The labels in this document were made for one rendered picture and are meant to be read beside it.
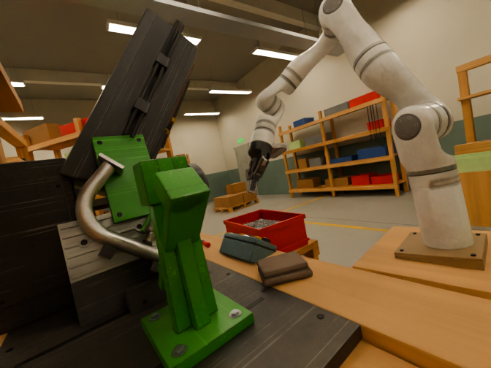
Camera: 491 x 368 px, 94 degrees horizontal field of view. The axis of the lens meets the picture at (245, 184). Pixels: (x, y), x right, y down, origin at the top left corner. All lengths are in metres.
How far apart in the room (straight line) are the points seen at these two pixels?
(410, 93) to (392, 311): 0.51
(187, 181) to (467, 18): 5.81
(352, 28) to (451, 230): 0.55
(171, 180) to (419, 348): 0.34
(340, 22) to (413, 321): 0.71
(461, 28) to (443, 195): 5.36
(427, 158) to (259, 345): 0.50
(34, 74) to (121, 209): 7.70
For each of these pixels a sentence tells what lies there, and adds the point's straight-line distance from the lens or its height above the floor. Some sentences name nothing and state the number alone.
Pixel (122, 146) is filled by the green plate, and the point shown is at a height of 1.24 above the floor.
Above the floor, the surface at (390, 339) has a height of 0.90.
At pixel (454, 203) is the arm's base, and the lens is 0.67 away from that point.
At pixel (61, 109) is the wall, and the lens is 10.07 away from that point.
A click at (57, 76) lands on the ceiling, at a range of 8.19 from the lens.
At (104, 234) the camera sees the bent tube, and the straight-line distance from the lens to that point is 0.54.
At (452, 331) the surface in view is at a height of 0.90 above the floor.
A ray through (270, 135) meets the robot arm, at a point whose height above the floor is 1.22.
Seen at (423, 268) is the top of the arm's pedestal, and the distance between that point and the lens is 0.64.
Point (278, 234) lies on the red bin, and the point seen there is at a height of 0.88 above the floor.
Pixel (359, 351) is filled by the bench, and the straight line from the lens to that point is 0.38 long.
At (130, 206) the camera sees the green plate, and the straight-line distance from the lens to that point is 0.59.
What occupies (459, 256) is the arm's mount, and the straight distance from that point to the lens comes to 0.65.
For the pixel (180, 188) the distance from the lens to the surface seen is 0.29.
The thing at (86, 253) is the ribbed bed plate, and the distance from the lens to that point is 0.59.
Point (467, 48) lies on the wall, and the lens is 5.84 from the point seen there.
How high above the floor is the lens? 1.13
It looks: 4 degrees down
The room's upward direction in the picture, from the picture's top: 11 degrees counter-clockwise
